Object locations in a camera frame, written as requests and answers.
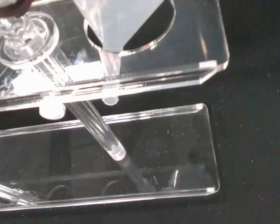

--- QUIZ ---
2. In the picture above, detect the black bench cloth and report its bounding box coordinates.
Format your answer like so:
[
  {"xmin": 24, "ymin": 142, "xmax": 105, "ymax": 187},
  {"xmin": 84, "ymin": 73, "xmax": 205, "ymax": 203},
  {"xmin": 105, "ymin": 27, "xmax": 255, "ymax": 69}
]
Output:
[{"xmin": 0, "ymin": 0, "xmax": 280, "ymax": 224}]

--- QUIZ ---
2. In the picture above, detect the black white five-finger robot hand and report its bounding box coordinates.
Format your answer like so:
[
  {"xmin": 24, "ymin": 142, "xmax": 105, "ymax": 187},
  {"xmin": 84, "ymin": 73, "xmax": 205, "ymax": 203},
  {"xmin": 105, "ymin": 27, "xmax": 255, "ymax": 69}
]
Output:
[{"xmin": 0, "ymin": 0, "xmax": 35, "ymax": 19}]

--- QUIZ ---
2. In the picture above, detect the clear acrylic funnel stand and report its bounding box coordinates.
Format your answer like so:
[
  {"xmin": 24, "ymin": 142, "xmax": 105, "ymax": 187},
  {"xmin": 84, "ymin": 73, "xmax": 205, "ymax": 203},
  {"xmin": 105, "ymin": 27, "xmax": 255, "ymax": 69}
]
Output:
[{"xmin": 0, "ymin": 0, "xmax": 231, "ymax": 212}]

